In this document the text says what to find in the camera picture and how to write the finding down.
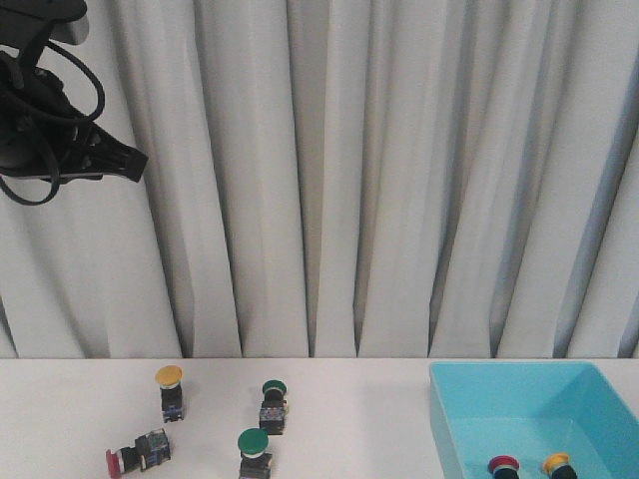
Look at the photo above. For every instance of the grey pleated curtain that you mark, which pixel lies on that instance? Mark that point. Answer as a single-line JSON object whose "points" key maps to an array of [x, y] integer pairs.
{"points": [[345, 179]]}

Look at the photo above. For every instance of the red push button lying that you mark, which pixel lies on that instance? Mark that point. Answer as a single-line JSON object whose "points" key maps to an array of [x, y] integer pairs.
{"points": [[149, 450]]}

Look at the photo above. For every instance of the yellow push button upright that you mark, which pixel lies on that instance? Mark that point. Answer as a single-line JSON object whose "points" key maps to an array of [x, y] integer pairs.
{"points": [[169, 380]]}

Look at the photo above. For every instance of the green push button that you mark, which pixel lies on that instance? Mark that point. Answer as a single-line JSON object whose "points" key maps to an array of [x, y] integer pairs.
{"points": [[255, 459], [274, 408]]}

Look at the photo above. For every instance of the green push button rear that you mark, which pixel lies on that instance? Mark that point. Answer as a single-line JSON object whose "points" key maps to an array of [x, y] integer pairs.
{"points": [[274, 408]]}

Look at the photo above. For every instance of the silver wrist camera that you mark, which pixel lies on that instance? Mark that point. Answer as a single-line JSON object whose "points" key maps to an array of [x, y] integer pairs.
{"points": [[23, 21]]}

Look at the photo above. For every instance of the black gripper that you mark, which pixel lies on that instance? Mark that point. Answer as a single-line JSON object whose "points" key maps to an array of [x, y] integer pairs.
{"points": [[44, 137]]}

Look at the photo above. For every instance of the light blue plastic box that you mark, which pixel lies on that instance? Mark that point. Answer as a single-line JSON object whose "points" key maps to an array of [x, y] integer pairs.
{"points": [[530, 410]]}

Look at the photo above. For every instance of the green push button front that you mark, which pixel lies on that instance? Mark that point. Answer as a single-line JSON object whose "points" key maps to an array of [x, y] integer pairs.
{"points": [[255, 459]]}

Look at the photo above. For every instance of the red push button carried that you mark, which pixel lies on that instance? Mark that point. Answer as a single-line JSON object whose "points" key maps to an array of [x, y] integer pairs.
{"points": [[504, 467]]}

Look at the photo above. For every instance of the yellow push button front edge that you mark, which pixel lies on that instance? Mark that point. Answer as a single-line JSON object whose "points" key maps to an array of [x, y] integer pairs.
{"points": [[558, 466]]}

